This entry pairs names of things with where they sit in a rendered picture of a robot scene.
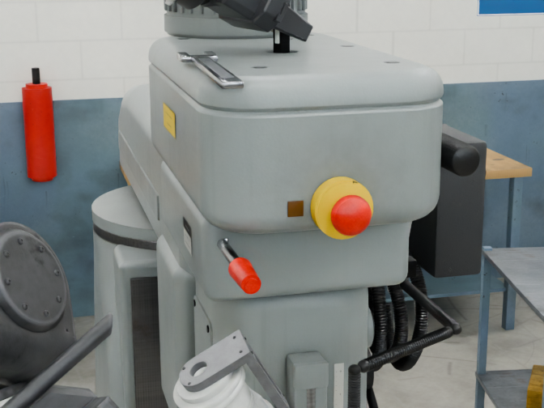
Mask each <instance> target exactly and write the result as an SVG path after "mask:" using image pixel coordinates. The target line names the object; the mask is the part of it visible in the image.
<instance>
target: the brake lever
mask: <svg viewBox="0 0 544 408"><path fill-rule="evenodd" d="M217 246H218V248H219V250H220V251H221V253H222V254H223V255H224V256H225V258H226V259H227V261H228V263H229V264H230V265H229V267H228V272H229V274H230V275H231V277H232V278H233V279H234V280H235V282H236V283H237V284H238V285H239V286H240V288H241V289H242V290H243V291H244V292H245V293H247V294H254V293H256V292H258V291H259V289H260V287H261V280H260V279H259V277H258V276H257V273H256V271H255V270H254V268H253V267H252V265H251V263H250V261H249V260H248V259H246V258H243V257H238V255H237V254H236V252H235V251H234V249H233V248H232V247H231V245H230V244H229V243H228V238H224V239H220V240H218V242H217Z"/></svg>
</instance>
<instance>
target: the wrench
mask: <svg viewBox="0 0 544 408"><path fill-rule="evenodd" d="M176 55H177V59H178V60H179V61H180V62H192V63H193V64H194V65H195V66H196V67H197V68H198V69H200V70H201V71H202V72H203V73H204V74H206V75H207V76H208V77H209V78H210V79H212V80H213V81H214V82H215V83H217V84H218V85H219V86H220V87H221V88H222V89H242V88H244V81H242V80H241V79H239V78H238V77H236V76H235V75H234V74H233V73H231V72H230V71H229V70H227V69H226V68H224V67H223V66H221V65H220V64H219V63H218V62H217V61H218V56H217V55H216V53H214V52H213V51H206V52H204V55H189V54H187V53H186V52H177V53H176Z"/></svg>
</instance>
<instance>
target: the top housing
mask: <svg viewBox="0 0 544 408"><path fill-rule="evenodd" d="M206 51H213V52H214V53H216V55H217V56H218V61H217V62H218V63H219V64H220V65H221V66H223V67H224V68H226V69H227V70H229V71H230V72H231V73H233V74H234V75H235V76H236V77H238V78H239V79H241V80H242V81H244V88H242V89H222V88H221V87H220V86H219V85H218V84H217V83H215V82H214V81H213V80H212V79H210V78H209V77H208V76H207V75H206V74H204V73H203V72H202V71H201V70H200V69H198V68H197V67H196V66H195V65H194V64H193V63H192V62H180V61H179V60H178V59H177V55H176V53H177V52H186V53H187V54H189V55H204V52H206ZM148 59H149V62H151V64H150V65H149V84H150V106H151V140H152V144H153V146H154V148H155V149H156V150H157V152H158V153H159V155H160V156H161V158H162V159H163V160H164V162H165V163H166V164H167V166H168V167H169V169H170V170H171V172H172V173H173V175H174V176H175V178H176V179H177V180H178V181H179V183H180V184H181V186H182V187H183V189H184V190H185V192H186V193H187V194H188V195H189V197H190V198H191V200H192V201H193V203H194V204H195V206H196V207H197V208H198V209H199V211H200V212H201V214H202V215H203V217H204V218H205V219H206V220H207V221H208V222H210V223H211V224H212V225H214V226H216V227H219V228H221V229H223V230H226V231H230V232H238V233H246V234H268V233H280V232H300V231H311V230H320V228H319V227H318V226H317V225H316V224H315V223H314V221H313V219H312V215H311V201H312V196H313V194H314V193H315V192H316V190H317V189H318V187H319V186H320V185H321V184H323V183H324V182H325V181H327V180H329V179H331V178H334V177H338V176H345V177H349V178H351V179H353V180H355V181H358V182H359V183H360V184H361V185H363V186H364V187H365V188H366V189H367V190H368V192H369V193H370V195H371V197H372V202H373V213H372V218H371V221H370V223H369V225H368V226H373V225H384V224H395V223H407V222H411V221H414V220H417V219H421V218H422V217H424V216H426V215H428V214H429V213H430V212H431V211H432V210H434V208H435V207H436V204H437V202H438V200H439V196H440V165H441V143H442V122H443V101H442V100H441V99H440V98H441V97H442V96H443V94H444V86H443V81H442V79H441V77H440V76H439V74H438V73H437V72H436V71H435V70H434V69H432V68H431V67H429V66H426V65H424V64H420V63H417V62H413V61H410V60H407V59H405V58H401V57H397V56H394V55H391V54H388V53H383V52H381V51H378V50H375V49H370V48H368V47H364V46H362V45H357V44H354V43H351V42H349V41H345V40H341V39H338V38H335V37H332V36H327V35H325V34H321V33H315V32H311V33H310V35H309V37H308V39H307V41H306V42H304V41H301V40H298V39H296V38H293V40H291V39H290V53H274V38H262V39H199V38H187V37H179V36H167V37H162V38H159V39H158V40H156V41H155V42H154V43H153V44H152V45H151V47H150V49H149V54H148ZM291 201H304V216H298V217H287V202H291Z"/></svg>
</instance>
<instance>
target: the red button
mask: <svg viewBox="0 0 544 408"><path fill-rule="evenodd" d="M371 218H372V210H371V207H370V206H369V204H368V202H367V201H366V200H364V199H363V198H362V197H360V196H357V195H347V196H345V197H343V198H340V199H339V200H338V201H337V202H336V203H335V204H334V207H333V209H332V211H331V222H332V224H333V226H334V228H335V229H336V230H337V231H338V232H339V233H341V234H343V235H344V236H356V235H358V234H359V233H361V232H363V231H364V230H365V229H366V228H367V227H368V225H369V223H370V221H371Z"/></svg>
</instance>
